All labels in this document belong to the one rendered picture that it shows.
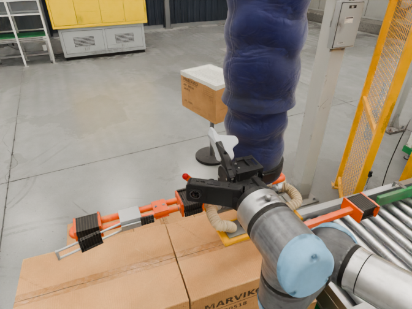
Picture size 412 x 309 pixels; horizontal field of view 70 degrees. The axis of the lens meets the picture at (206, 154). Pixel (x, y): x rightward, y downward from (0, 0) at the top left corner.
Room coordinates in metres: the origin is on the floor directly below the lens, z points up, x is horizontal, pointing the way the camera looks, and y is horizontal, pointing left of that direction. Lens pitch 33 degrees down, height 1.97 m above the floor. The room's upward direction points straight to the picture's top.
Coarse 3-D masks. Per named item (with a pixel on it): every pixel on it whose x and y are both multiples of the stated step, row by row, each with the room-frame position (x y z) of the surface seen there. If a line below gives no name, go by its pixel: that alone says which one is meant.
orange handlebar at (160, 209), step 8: (280, 176) 0.95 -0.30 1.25; (272, 184) 0.91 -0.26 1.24; (160, 200) 0.80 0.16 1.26; (168, 200) 0.80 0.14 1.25; (176, 200) 0.80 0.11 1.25; (144, 208) 0.76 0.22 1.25; (152, 208) 0.77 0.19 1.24; (160, 208) 0.75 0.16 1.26; (168, 208) 0.75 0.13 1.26; (176, 208) 0.76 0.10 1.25; (344, 208) 0.76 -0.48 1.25; (352, 208) 0.76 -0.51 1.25; (104, 216) 0.72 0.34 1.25; (112, 216) 0.72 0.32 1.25; (160, 216) 0.74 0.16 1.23; (320, 216) 0.72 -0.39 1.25; (328, 216) 0.72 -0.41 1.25; (336, 216) 0.72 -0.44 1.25; (112, 224) 0.69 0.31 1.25; (312, 224) 0.69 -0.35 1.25; (72, 232) 0.65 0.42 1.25
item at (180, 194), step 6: (180, 192) 0.84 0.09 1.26; (180, 198) 0.81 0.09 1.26; (180, 204) 0.77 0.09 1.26; (186, 204) 0.77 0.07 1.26; (192, 204) 0.76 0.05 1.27; (198, 204) 0.77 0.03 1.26; (180, 210) 0.77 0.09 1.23; (186, 210) 0.76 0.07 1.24; (192, 210) 0.77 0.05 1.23; (198, 210) 0.77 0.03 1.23; (186, 216) 0.76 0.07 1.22
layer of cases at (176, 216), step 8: (168, 216) 1.43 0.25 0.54; (176, 216) 1.43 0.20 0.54; (184, 216) 1.43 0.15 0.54; (192, 216) 1.43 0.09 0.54; (72, 224) 1.36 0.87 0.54; (104, 224) 1.36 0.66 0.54; (152, 224) 1.36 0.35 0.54; (160, 224) 1.36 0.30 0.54; (104, 232) 1.29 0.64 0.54; (112, 232) 1.29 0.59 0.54; (120, 232) 1.29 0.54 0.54; (128, 232) 1.29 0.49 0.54; (72, 240) 1.23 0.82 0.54; (312, 304) 0.83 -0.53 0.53
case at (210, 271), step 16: (176, 224) 0.98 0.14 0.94; (192, 224) 0.98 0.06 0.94; (208, 224) 0.98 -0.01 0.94; (176, 240) 0.88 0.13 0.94; (192, 240) 0.88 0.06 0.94; (208, 240) 0.88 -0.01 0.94; (176, 256) 0.80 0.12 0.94; (192, 256) 0.80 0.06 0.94; (208, 256) 0.80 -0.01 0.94; (224, 256) 0.80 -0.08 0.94; (240, 256) 0.80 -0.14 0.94; (256, 256) 0.80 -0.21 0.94; (192, 272) 0.72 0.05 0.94; (208, 272) 0.72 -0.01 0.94; (224, 272) 0.72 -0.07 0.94; (240, 272) 0.72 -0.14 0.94; (256, 272) 0.72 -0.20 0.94; (192, 288) 0.66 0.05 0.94; (208, 288) 0.66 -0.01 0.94; (224, 288) 0.66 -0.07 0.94; (240, 288) 0.67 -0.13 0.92; (256, 288) 0.70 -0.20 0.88; (192, 304) 0.61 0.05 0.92; (208, 304) 0.63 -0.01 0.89; (224, 304) 0.65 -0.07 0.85; (240, 304) 0.68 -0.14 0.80; (256, 304) 0.70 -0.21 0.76
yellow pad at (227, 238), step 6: (294, 210) 0.87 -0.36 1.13; (300, 216) 0.84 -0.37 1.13; (234, 222) 0.81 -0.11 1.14; (240, 228) 0.78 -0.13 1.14; (222, 234) 0.75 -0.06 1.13; (228, 234) 0.75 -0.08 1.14; (234, 234) 0.75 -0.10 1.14; (240, 234) 0.75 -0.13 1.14; (246, 234) 0.75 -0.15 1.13; (222, 240) 0.73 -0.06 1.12; (228, 240) 0.72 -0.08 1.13; (234, 240) 0.72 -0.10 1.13; (240, 240) 0.73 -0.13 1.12
